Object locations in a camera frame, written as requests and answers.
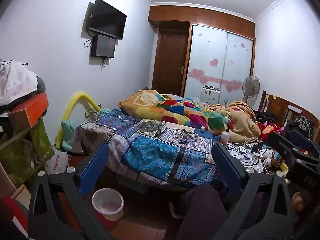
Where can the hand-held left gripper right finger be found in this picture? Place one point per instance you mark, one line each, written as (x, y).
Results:
(225, 165)

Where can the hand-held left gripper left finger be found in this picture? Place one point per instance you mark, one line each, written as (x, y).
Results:
(93, 167)

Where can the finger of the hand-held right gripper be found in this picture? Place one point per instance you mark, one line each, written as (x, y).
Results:
(303, 140)
(282, 143)

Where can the black white dropper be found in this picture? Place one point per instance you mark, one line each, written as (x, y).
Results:
(187, 132)

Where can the white plastic bin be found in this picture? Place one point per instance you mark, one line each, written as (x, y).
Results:
(110, 216)

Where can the clear plastic wrapper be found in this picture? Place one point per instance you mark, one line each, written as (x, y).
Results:
(178, 135)

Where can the person's right hand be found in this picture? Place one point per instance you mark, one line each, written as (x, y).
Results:
(298, 201)

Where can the dark dotted cloth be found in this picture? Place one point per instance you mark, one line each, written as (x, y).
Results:
(302, 123)

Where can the red plush toy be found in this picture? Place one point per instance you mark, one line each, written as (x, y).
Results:
(270, 130)

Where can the white plush toy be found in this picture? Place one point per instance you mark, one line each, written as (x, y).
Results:
(268, 160)

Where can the white bottle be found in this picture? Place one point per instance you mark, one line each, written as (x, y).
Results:
(224, 138)

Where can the white plastic shopping bag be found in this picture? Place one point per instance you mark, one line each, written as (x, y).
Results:
(58, 161)

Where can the wooden bed headboard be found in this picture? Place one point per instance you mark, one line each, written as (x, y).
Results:
(282, 107)

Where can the white tape roll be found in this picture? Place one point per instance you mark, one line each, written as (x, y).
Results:
(203, 128)

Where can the person's leg dark trousers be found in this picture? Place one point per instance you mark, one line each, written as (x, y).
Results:
(202, 212)

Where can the blue patchwork bedsheet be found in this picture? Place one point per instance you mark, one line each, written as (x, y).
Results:
(150, 152)

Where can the green leaf fabric box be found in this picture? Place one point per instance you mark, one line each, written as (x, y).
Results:
(42, 137)
(15, 160)

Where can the colourful patterned quilt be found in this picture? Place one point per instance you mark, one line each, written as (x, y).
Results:
(195, 112)

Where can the standing electric fan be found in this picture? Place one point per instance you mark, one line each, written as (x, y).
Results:
(250, 85)

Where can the yellow foam tube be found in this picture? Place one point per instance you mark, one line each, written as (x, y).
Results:
(70, 102)

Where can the small white cabinet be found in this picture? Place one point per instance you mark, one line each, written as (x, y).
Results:
(211, 95)

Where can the grey tube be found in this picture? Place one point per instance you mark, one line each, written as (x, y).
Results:
(159, 128)

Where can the orange cardboard box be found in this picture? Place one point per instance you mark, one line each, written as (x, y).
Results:
(30, 110)

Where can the frosted sliding wardrobe door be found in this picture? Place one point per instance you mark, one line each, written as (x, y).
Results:
(205, 55)
(237, 60)

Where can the dark grey cushion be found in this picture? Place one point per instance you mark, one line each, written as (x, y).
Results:
(41, 86)

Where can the sliding door wardrobe with hearts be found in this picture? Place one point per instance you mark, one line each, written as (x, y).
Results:
(213, 62)

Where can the white cloth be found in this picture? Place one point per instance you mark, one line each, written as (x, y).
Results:
(15, 82)

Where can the brown wooden door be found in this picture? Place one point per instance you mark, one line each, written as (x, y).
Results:
(170, 62)

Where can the black box under television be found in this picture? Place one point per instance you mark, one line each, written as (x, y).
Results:
(103, 46)

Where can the wooden overhead cabinet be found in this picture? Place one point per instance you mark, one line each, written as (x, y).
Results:
(200, 16)

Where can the black wall television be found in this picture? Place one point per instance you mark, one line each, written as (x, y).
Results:
(107, 17)

